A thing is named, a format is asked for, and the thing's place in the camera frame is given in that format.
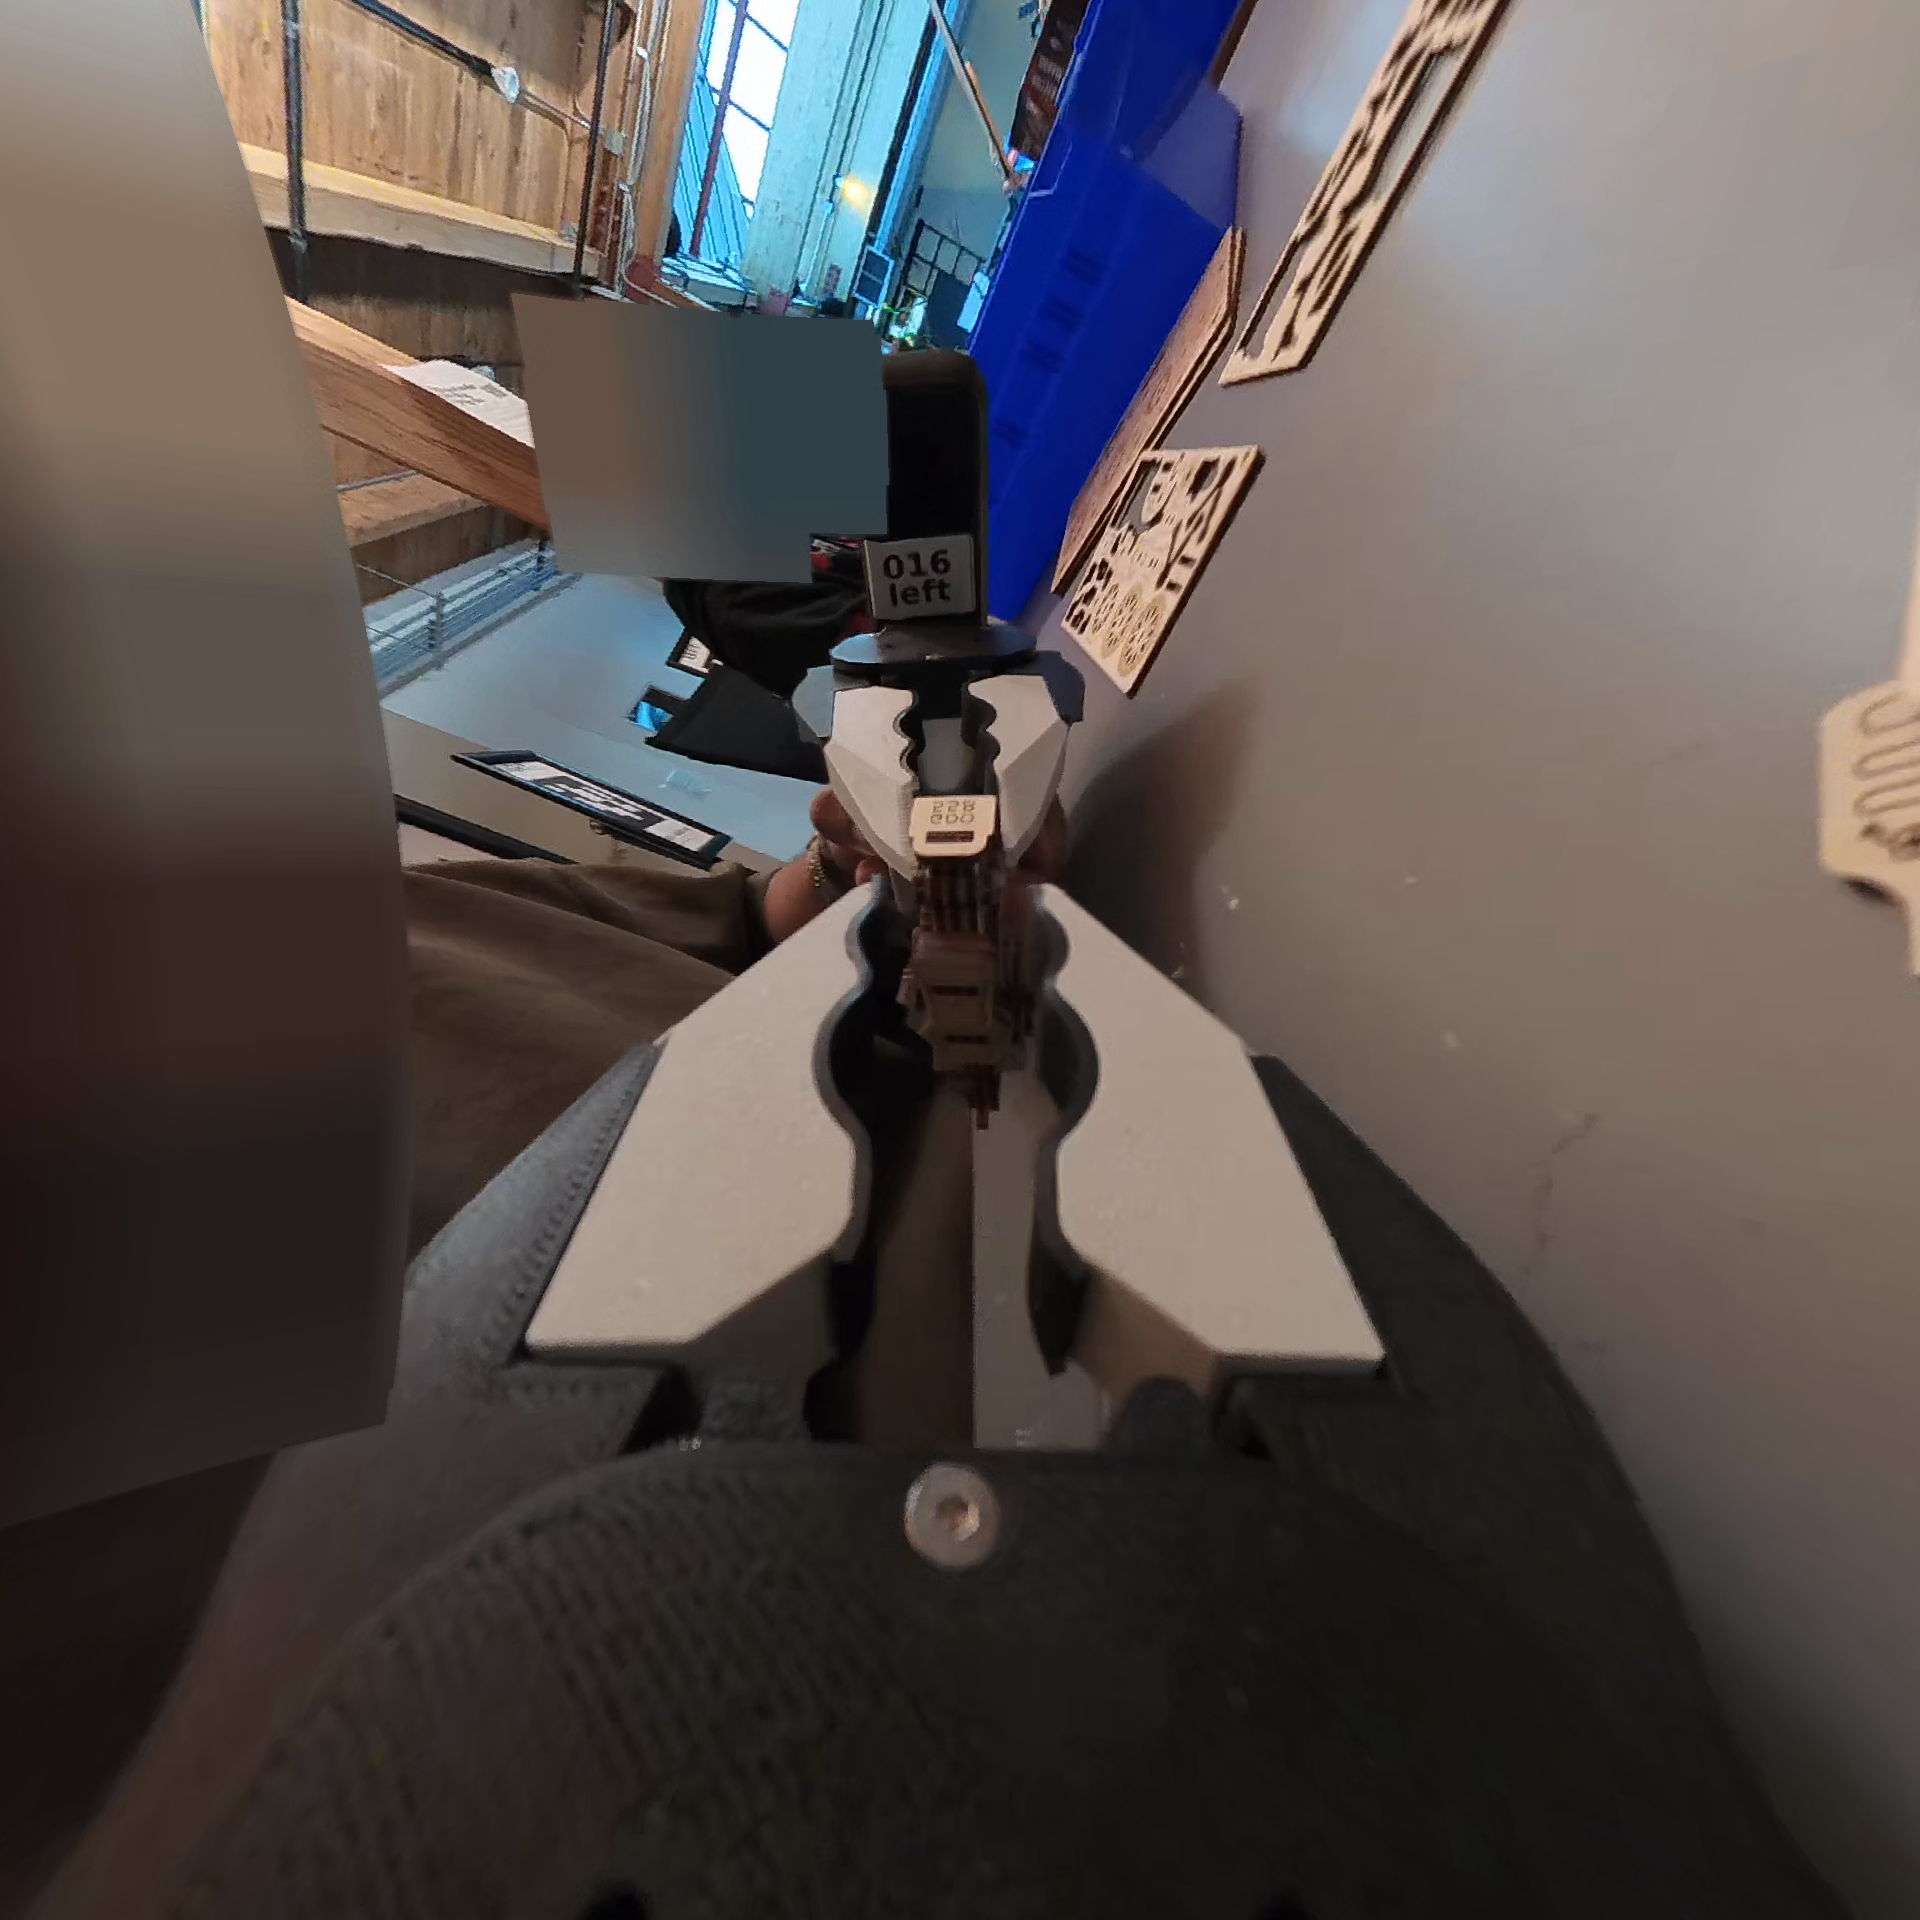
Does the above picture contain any white paper notice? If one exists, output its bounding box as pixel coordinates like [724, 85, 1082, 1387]
[381, 360, 538, 449]

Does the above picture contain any wooden ceiling beam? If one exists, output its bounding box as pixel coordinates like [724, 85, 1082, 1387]
[286, 293, 552, 535]

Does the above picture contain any grey desk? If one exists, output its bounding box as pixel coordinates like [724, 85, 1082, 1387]
[839, 0, 1920, 1920]

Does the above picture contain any emptied wooden puzzle sheet frame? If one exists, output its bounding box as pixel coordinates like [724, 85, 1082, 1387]
[1219, 0, 1512, 389]

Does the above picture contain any person's left hand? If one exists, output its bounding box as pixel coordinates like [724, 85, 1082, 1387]
[806, 784, 1072, 922]

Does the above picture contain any black framed poster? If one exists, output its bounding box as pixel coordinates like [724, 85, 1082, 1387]
[455, 747, 732, 869]

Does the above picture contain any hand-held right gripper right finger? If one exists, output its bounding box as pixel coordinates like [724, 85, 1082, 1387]
[1030, 883, 1387, 1379]

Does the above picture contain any wooden puzzle sheet with slots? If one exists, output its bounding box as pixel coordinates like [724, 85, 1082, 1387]
[1820, 576, 1920, 977]

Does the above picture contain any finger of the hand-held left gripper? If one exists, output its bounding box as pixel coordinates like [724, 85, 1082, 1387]
[823, 684, 940, 869]
[967, 679, 1072, 860]

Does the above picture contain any wooden puzzle sheet with wheels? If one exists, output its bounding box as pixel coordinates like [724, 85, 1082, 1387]
[1061, 445, 1267, 698]

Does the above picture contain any stack of wooden puzzle sheets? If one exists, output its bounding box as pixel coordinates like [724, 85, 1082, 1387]
[1053, 224, 1247, 596]

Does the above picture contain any person's olive shirt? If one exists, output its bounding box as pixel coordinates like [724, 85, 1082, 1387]
[397, 858, 797, 1216]

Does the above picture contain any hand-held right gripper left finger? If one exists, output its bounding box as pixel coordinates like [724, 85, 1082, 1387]
[520, 877, 910, 1367]

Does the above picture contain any blue plastic bin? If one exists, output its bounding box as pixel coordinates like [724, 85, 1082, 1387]
[972, 0, 1261, 617]

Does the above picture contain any small wooden puzzle model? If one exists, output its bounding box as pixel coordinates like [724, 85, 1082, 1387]
[895, 795, 1038, 1120]

